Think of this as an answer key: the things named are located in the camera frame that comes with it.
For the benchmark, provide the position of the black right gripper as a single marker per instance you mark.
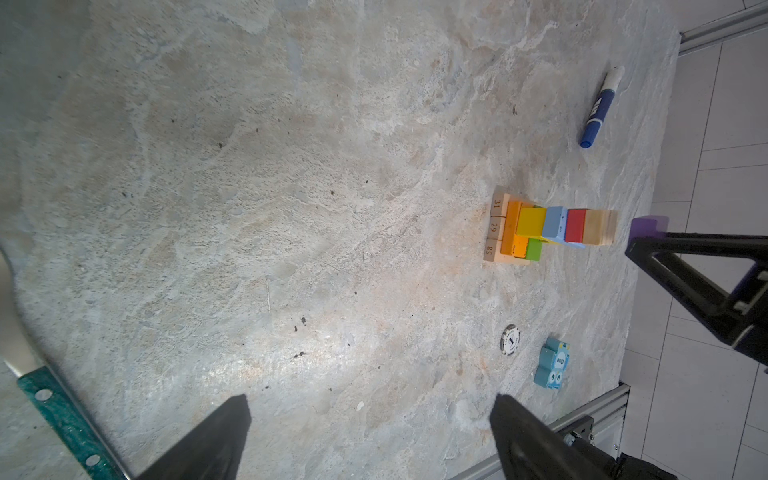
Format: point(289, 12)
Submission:
point(737, 317)

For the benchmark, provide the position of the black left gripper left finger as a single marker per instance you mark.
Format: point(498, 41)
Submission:
point(212, 450)

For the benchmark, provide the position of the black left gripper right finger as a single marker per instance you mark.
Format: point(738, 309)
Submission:
point(528, 449)

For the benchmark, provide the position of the purple wood cube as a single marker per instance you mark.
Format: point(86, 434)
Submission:
point(651, 226)

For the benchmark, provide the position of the small natural wood cube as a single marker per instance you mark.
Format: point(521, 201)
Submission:
point(600, 227)

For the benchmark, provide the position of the red wood cube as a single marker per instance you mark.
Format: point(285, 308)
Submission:
point(575, 227)

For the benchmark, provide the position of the green wood block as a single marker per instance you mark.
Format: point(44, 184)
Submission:
point(534, 250)

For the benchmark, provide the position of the orange wood block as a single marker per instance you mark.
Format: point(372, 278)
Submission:
point(512, 244)

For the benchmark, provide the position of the light blue wood block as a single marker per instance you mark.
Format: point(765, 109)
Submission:
point(555, 225)

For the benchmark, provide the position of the yellow wood block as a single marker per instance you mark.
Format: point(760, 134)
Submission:
point(531, 221)

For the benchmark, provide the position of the blue robot toy figure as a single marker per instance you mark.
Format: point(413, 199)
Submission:
point(553, 361)

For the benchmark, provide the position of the small round black white disc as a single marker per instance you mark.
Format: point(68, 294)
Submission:
point(510, 339)

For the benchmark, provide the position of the blue white marker pen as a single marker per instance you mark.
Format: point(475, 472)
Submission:
point(601, 106)

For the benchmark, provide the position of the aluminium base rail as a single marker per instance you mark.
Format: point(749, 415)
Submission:
point(601, 421)

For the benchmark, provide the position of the green handled fork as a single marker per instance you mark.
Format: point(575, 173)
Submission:
point(48, 394)

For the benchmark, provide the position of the aluminium corner post right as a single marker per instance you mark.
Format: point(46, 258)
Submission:
point(750, 20)

